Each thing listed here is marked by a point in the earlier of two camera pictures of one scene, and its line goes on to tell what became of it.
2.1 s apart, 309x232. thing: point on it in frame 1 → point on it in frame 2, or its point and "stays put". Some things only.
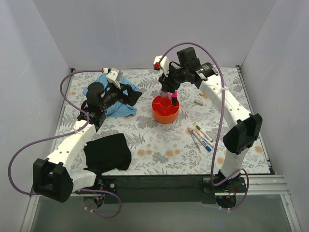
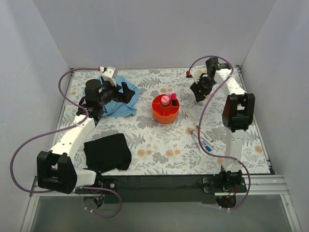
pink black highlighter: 174,98 stays put
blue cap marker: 207,147 stays put
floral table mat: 192,144 stays put
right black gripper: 169,86 → 201,86
